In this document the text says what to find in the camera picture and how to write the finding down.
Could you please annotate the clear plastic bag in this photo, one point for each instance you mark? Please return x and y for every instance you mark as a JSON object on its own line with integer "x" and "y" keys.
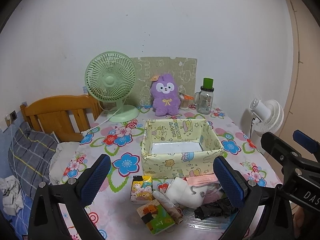
{"x": 209, "y": 224}

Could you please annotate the toothpick cup with scissors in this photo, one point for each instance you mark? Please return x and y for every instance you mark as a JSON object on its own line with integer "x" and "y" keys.
{"x": 185, "y": 101}

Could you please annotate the yellow cartoon fabric box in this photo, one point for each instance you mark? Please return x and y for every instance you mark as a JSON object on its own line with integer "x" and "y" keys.
{"x": 179, "y": 148}

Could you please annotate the green desk fan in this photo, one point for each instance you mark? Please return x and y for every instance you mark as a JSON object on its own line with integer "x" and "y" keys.
{"x": 110, "y": 78}

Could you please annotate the pink packet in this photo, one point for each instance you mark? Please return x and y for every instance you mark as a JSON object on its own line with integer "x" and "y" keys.
{"x": 201, "y": 180}

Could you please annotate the white floor fan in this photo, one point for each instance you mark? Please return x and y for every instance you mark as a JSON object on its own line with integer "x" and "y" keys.
{"x": 269, "y": 116}

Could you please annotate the glass jar green lid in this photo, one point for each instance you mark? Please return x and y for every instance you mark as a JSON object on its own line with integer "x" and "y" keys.
{"x": 203, "y": 99}

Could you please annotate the cartoon tissue pack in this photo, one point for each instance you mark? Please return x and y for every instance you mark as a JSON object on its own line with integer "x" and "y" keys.
{"x": 141, "y": 190}

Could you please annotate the purple plush bunny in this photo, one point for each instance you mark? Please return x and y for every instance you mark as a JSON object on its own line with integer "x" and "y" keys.
{"x": 165, "y": 95}

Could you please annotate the grey plaid pillow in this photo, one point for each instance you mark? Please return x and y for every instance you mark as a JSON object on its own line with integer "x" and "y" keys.
{"x": 29, "y": 157}

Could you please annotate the white crumpled cloth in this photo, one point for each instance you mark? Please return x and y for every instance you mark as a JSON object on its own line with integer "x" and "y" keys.
{"x": 11, "y": 195}

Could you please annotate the black plastic bag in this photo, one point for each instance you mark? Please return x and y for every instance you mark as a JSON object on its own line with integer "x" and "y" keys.
{"x": 219, "y": 208}

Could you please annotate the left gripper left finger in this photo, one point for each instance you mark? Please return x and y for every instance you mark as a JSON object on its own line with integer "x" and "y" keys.
{"x": 46, "y": 221}

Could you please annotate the wall socket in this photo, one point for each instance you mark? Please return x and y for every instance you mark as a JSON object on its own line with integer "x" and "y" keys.
{"x": 13, "y": 116}

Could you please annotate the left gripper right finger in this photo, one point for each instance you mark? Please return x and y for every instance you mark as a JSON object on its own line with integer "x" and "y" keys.
{"x": 275, "y": 222}

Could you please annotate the green bear tissue pack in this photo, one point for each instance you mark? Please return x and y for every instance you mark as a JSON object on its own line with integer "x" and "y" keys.
{"x": 155, "y": 217}

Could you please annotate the floral tablecloth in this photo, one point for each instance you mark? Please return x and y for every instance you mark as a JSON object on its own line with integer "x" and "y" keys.
{"x": 112, "y": 211}

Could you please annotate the green cartoon wall sheet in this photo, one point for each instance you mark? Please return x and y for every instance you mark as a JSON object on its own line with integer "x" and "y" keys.
{"x": 182, "y": 69}

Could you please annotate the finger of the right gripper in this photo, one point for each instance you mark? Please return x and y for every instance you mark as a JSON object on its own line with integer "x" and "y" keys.
{"x": 306, "y": 142}

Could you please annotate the white cloth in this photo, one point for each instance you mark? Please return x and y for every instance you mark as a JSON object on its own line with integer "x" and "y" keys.
{"x": 180, "y": 192}
{"x": 11, "y": 195}

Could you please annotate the wooden bed headboard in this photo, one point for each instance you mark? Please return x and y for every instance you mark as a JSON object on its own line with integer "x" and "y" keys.
{"x": 64, "y": 115}

